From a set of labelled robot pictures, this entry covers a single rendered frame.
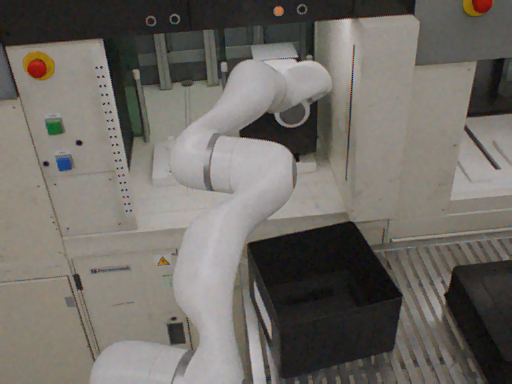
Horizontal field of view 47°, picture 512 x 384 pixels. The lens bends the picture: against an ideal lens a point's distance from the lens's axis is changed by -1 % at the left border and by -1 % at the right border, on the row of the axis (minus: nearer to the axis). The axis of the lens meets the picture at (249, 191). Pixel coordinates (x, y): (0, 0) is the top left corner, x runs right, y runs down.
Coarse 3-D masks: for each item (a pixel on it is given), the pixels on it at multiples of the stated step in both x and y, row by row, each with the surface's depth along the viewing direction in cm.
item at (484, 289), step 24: (480, 264) 140; (504, 264) 140; (456, 288) 139; (480, 288) 134; (504, 288) 134; (456, 312) 140; (480, 312) 128; (504, 312) 128; (480, 336) 128; (504, 336) 123; (480, 360) 129; (504, 360) 118
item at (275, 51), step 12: (252, 48) 163; (264, 48) 163; (276, 48) 162; (288, 48) 162; (312, 108) 161; (264, 120) 162; (276, 120) 162; (312, 120) 163; (240, 132) 171; (252, 132) 164; (264, 132) 164; (276, 132) 165; (288, 132) 165; (300, 132) 165; (312, 132) 166; (288, 144) 167; (300, 144) 168; (312, 144) 168
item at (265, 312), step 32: (352, 224) 145; (256, 256) 143; (288, 256) 146; (320, 256) 149; (352, 256) 149; (256, 288) 137; (288, 288) 150; (320, 288) 145; (352, 288) 145; (384, 288) 132; (288, 320) 141; (320, 320) 120; (352, 320) 123; (384, 320) 126; (288, 352) 124; (320, 352) 126; (352, 352) 130
